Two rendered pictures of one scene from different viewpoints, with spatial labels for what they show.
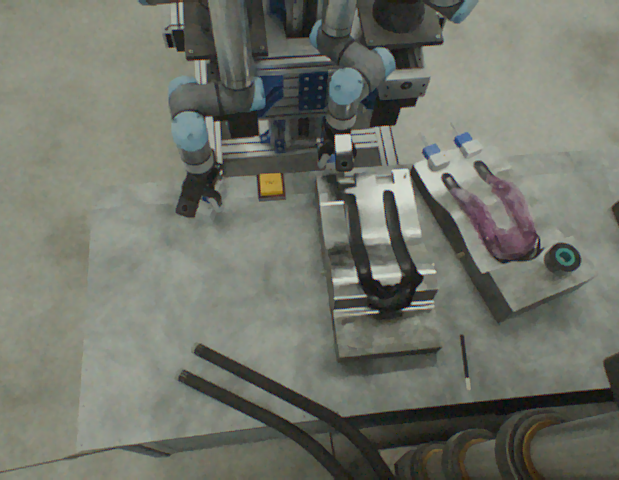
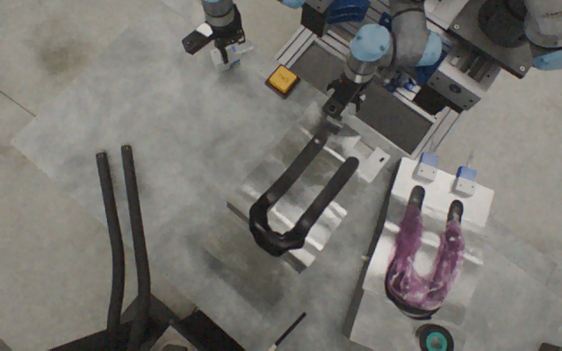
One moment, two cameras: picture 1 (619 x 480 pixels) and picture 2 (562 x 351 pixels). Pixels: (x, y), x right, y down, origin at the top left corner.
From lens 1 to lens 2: 0.53 m
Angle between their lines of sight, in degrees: 19
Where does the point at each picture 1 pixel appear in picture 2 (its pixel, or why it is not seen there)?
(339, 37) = not seen: outside the picture
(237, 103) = not seen: outside the picture
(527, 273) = (393, 323)
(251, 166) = (328, 61)
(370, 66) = (409, 43)
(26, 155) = not seen: outside the picture
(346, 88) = (363, 44)
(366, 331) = (234, 243)
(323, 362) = (192, 233)
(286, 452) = not seen: hidden behind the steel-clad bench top
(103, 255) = (134, 35)
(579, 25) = not seen: outside the picture
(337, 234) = (284, 156)
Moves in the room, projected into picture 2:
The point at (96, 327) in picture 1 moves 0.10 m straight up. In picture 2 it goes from (88, 77) to (73, 62)
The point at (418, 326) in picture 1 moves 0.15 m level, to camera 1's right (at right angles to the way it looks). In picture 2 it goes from (273, 276) to (309, 325)
